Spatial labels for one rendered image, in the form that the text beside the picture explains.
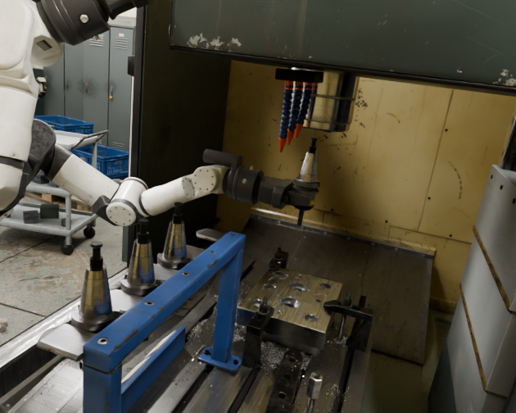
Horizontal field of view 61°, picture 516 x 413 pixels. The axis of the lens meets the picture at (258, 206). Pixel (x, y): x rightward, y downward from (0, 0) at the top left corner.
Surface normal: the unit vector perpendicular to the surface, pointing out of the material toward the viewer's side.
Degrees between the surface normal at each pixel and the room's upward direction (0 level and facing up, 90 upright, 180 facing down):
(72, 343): 0
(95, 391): 90
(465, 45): 90
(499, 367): 90
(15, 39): 70
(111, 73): 90
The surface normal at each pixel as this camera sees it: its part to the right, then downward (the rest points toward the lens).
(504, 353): -0.33, 0.25
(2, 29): 0.03, -0.04
